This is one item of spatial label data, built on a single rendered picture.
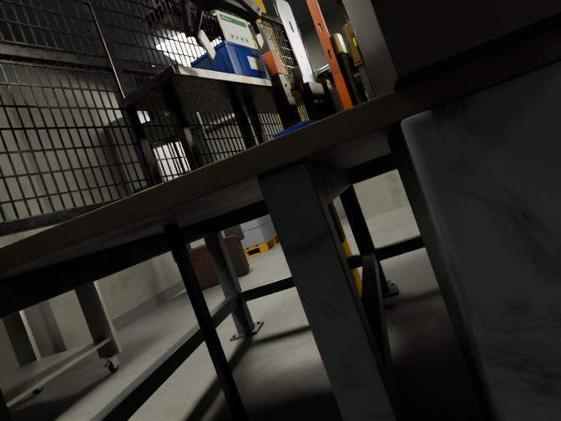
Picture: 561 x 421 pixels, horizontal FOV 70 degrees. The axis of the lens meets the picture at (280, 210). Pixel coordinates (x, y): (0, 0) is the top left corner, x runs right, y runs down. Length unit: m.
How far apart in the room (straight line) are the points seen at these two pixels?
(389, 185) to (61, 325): 4.20
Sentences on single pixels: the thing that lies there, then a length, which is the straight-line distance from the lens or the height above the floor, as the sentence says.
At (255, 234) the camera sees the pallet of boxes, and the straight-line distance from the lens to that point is 6.10.
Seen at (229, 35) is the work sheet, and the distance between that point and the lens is 1.84.
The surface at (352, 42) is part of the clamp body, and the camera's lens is 1.32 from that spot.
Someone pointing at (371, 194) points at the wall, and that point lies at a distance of 5.73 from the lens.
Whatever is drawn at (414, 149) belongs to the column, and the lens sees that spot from 0.54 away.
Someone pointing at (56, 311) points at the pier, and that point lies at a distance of 3.60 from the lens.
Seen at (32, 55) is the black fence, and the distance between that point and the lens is 1.16.
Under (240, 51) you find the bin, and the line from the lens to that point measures 1.44.
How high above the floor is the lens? 0.61
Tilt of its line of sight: 1 degrees down
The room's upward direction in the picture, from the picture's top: 20 degrees counter-clockwise
